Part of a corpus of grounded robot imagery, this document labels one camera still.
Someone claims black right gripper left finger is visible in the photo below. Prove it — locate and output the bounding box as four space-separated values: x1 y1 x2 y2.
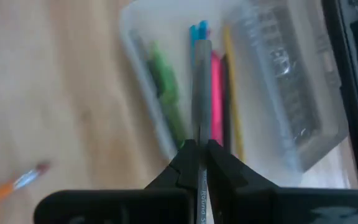
34 139 198 224

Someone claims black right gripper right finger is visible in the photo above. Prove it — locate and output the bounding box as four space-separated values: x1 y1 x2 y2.
205 139 358 224

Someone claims thin black pen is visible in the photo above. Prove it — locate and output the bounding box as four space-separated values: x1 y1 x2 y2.
222 54 232 153

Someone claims yellow wooden pencil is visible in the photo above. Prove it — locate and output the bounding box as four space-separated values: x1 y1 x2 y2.
223 26 245 162

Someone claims green mechanical pencil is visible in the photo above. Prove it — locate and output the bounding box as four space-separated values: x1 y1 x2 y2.
147 42 188 149

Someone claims pink highlighter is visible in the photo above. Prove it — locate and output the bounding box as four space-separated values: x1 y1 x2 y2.
210 51 224 146

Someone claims grey pen with black cap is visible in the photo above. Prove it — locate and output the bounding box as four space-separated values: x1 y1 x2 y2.
191 39 213 224

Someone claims blue multicolour pen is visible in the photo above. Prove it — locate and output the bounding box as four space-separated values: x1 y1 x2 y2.
188 20 210 68

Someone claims translucent plastic supply box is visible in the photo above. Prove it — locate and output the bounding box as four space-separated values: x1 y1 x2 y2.
119 0 349 187

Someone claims black metal table frame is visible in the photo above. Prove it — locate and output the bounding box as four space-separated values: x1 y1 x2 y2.
321 0 358 190

